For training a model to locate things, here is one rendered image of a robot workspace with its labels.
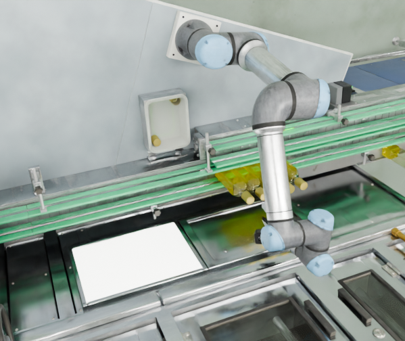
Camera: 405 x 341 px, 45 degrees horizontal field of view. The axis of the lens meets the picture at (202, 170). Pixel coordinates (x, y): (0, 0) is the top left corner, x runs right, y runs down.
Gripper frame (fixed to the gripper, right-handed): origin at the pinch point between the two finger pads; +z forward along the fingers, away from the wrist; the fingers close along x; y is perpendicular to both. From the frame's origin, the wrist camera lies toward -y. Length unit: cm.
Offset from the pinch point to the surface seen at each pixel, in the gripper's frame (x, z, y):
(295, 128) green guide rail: 13.3, 31.8, 32.4
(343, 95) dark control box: 19, 42, 63
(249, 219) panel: -12.6, 15.0, 1.8
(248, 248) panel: -12.4, -1.7, -6.8
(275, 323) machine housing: -16.8, -33.5, -13.6
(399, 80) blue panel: 12, 60, 110
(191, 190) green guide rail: -2.7, 31.2, -15.5
